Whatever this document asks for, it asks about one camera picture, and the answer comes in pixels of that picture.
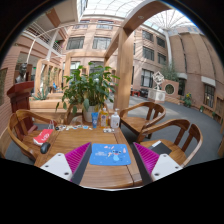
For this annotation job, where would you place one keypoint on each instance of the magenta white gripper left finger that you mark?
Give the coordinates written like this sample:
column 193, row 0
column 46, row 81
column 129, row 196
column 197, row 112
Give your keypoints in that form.
column 69, row 166

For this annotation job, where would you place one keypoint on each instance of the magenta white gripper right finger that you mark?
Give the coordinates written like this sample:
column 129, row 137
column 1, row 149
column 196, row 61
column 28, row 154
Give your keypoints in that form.
column 153, row 166

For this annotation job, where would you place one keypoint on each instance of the blue cartoon mouse pad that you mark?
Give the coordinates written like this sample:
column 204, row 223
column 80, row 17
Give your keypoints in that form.
column 109, row 155

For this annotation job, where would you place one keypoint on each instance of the black computer mouse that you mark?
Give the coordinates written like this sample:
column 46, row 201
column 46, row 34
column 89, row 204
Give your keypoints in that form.
column 45, row 147

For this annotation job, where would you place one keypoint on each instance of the black notebook on chair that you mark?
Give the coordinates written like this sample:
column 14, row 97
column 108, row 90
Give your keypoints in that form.
column 160, row 148

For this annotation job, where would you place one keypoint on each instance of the small wrapped packets row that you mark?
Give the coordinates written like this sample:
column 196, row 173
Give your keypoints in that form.
column 75, row 127

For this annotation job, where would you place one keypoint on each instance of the red paper bag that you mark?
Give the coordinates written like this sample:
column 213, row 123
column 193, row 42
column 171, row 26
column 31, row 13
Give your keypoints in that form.
column 42, row 137

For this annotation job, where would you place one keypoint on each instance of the wooden chair right front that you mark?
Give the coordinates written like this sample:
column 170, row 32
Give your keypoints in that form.
column 187, row 131

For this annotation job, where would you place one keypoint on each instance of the wooden chair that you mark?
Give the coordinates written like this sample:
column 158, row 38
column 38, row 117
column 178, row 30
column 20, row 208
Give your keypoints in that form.
column 155, row 113
column 187, row 131
column 22, row 130

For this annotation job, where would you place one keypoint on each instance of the small silver packet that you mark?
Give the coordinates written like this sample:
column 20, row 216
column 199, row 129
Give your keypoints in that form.
column 108, row 130

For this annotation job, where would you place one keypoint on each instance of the blue tube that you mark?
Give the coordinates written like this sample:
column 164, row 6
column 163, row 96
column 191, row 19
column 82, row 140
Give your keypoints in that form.
column 94, row 116

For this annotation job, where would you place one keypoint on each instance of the wooden chair right rear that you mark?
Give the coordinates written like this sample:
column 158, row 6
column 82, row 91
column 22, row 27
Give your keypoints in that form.
column 155, row 113

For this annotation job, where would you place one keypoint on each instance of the yellow liquid bottle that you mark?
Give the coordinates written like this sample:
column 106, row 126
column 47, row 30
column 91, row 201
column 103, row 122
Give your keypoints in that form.
column 104, row 116

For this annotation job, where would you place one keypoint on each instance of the white pump bottle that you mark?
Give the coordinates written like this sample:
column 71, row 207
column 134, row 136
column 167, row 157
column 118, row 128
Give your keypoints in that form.
column 115, row 119

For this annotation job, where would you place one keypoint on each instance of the wooden chair left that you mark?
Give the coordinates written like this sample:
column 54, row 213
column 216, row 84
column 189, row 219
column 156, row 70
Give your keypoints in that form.
column 22, row 130

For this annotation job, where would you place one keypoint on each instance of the white geometric sculpture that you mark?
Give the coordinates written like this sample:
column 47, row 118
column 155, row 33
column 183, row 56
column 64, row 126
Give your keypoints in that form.
column 155, row 94

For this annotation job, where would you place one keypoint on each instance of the green potted plant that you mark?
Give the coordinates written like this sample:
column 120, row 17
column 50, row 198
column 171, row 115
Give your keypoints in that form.
column 86, row 90

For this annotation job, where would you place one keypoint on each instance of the bronze bust statue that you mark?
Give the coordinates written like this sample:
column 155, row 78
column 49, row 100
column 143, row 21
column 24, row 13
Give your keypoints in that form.
column 22, row 73

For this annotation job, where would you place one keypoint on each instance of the wooden arch pillar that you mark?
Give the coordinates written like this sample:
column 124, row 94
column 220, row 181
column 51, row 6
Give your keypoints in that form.
column 123, row 41

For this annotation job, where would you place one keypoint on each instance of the dark red wooden pedestal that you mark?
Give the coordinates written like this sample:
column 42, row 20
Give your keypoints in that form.
column 19, row 95

